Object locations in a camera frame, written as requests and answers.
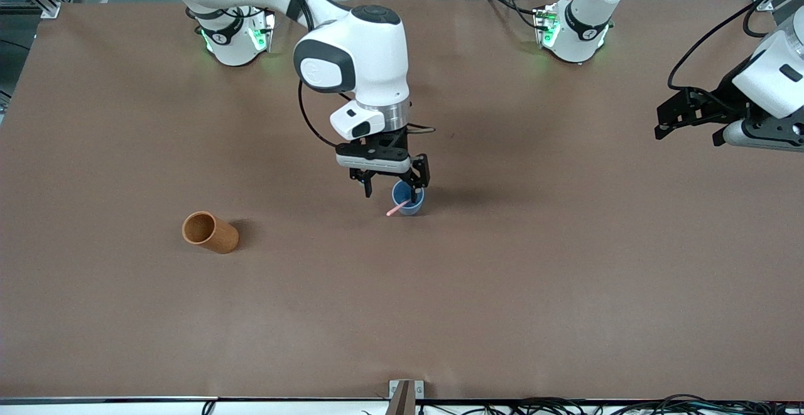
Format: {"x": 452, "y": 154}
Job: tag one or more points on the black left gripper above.
{"x": 723, "y": 97}

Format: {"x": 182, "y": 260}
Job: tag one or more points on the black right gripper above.
{"x": 417, "y": 172}

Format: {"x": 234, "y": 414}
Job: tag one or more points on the pink chopstick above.
{"x": 396, "y": 210}

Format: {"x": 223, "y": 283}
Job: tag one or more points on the blue cup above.
{"x": 407, "y": 208}

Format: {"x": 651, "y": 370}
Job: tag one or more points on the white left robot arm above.
{"x": 581, "y": 38}

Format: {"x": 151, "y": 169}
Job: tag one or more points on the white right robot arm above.
{"x": 364, "y": 57}

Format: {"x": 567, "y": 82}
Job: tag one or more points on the orange cup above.
{"x": 217, "y": 236}

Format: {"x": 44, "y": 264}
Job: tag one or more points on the brown table mat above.
{"x": 402, "y": 308}

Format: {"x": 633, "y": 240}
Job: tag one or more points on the small aluminium corner bracket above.
{"x": 762, "y": 4}

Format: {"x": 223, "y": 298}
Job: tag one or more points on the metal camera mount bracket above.
{"x": 405, "y": 396}

